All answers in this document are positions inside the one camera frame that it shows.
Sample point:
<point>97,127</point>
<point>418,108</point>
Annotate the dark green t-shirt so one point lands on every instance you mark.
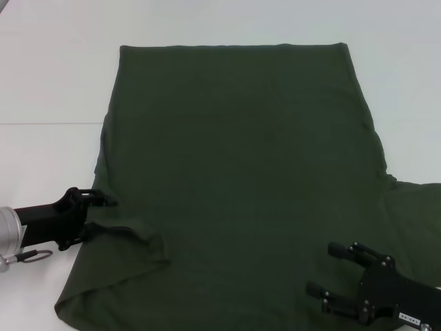
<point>241,155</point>

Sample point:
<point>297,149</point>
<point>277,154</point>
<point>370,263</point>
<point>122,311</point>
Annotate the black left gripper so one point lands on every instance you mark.
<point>51,224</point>

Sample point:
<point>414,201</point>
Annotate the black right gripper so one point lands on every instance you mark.
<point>389,293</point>

